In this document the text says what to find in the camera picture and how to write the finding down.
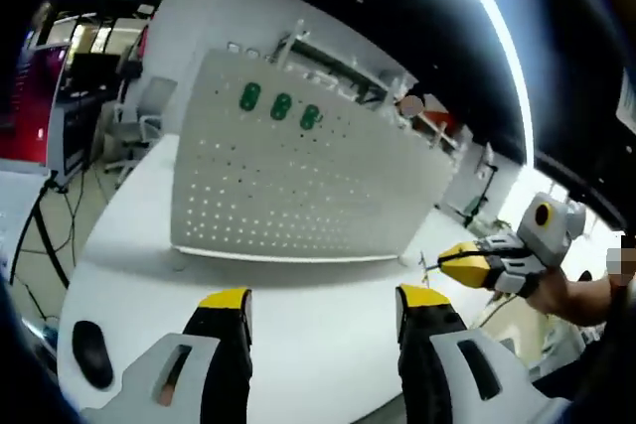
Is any red grey standing equipment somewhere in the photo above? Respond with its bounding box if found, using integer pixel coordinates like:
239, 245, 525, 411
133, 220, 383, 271
117, 26, 150, 97

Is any grey metal shelf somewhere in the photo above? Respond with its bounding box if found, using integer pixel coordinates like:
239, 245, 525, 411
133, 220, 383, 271
270, 19, 458, 147

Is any person's right hand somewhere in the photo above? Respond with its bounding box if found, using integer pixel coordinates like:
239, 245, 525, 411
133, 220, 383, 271
527, 269, 580, 321

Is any green hook assembly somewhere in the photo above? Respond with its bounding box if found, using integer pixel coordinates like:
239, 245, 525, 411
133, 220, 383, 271
239, 81, 262, 111
299, 103, 322, 131
270, 92, 293, 121

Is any green black standing scooter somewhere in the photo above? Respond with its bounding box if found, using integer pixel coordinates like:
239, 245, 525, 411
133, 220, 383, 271
449, 145, 500, 229

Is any grey office chair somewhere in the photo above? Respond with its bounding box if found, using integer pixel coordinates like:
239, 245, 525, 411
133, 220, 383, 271
106, 74, 179, 177

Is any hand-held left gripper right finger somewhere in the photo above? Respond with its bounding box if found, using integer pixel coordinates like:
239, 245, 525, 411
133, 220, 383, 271
395, 283, 570, 424

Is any person's own dark clothing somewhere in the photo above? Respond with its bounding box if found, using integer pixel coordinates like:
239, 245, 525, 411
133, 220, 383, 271
531, 314, 636, 424

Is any ceiling light strip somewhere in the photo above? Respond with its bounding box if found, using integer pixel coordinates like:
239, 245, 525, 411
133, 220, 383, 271
436, 0, 536, 167

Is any white perforated mounting plate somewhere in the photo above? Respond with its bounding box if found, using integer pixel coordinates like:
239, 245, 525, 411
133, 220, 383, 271
170, 48, 459, 266

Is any black tripod stand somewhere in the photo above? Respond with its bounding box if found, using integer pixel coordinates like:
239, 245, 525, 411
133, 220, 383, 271
9, 170, 74, 291

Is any laptop with red screen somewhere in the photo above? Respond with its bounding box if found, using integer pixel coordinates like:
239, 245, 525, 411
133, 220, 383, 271
0, 46, 69, 266

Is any small black desk monitor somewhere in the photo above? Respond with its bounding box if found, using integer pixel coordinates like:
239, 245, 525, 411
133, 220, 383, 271
69, 52, 120, 92

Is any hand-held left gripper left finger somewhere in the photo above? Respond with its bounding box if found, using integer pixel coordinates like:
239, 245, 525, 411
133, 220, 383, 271
79, 287, 254, 424

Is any black computer mouse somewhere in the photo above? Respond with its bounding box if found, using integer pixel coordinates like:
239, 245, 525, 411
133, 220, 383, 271
72, 319, 114, 389

